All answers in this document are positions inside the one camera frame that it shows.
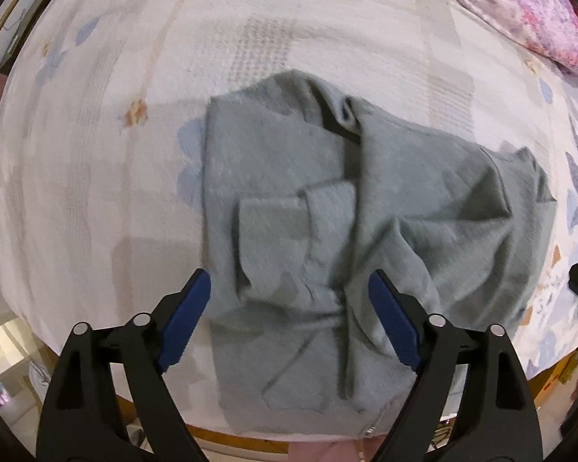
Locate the wooden bed frame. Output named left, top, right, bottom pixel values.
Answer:
left=111, top=346, right=578, bottom=455

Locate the leaf print bed sheet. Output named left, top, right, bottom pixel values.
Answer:
left=0, top=0, right=578, bottom=444

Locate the grey hoodie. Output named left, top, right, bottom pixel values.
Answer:
left=201, top=70, right=560, bottom=436

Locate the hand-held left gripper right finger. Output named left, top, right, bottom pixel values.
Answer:
left=369, top=269, right=543, bottom=462

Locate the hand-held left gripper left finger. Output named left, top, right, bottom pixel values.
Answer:
left=36, top=269, right=212, bottom=462

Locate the purple floral quilt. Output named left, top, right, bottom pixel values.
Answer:
left=60, top=0, right=578, bottom=82

